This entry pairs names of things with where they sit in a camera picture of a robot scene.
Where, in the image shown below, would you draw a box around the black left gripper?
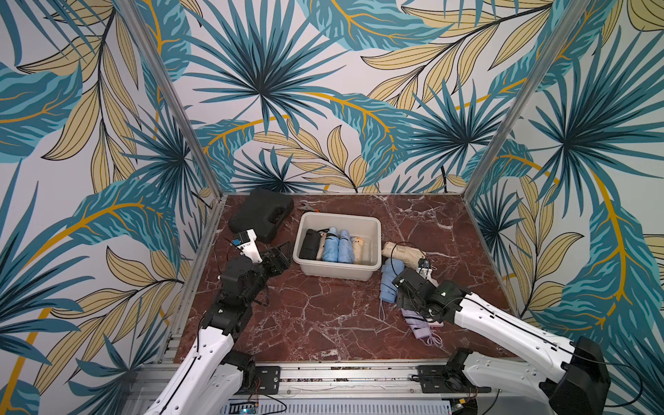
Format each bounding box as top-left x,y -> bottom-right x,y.
244,239 -> 291,305

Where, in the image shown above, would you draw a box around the black umbrella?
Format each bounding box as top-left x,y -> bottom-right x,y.
298,229 -> 323,260

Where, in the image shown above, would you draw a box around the beige umbrella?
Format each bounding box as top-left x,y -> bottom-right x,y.
381,242 -> 426,270
351,237 -> 365,265

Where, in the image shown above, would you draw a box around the lavender umbrella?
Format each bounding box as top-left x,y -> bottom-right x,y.
401,309 -> 443,349

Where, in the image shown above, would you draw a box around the white plastic storage box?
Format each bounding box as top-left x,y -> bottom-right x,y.
292,212 -> 382,281

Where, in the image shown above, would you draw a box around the light blue umbrella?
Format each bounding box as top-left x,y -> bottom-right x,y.
338,229 -> 354,264
378,259 -> 406,321

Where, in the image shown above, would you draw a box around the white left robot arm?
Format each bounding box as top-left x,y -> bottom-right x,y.
145,242 -> 292,414

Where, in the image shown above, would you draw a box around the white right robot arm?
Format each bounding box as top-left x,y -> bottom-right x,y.
392,268 -> 611,414

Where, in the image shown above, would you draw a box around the green circuit board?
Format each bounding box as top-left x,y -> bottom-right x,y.
227,402 -> 259,415

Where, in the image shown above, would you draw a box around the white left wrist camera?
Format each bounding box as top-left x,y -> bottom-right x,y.
232,229 -> 262,264

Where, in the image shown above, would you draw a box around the orange handled pliers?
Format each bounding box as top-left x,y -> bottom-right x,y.
297,201 -> 321,213

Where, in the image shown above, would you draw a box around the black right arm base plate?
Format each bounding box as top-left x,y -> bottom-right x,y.
410,365 -> 492,396

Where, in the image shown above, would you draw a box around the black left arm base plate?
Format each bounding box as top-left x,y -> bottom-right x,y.
250,366 -> 281,395

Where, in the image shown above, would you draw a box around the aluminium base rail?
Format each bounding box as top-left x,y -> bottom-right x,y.
123,360 -> 572,415

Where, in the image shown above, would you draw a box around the left aluminium corner post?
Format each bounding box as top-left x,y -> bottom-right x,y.
117,0 -> 223,202

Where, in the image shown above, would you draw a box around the aluminium corner post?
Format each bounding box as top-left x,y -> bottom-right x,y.
463,0 -> 590,204
117,0 -> 223,202

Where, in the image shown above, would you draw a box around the right aluminium corner post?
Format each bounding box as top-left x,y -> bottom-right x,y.
463,0 -> 590,204

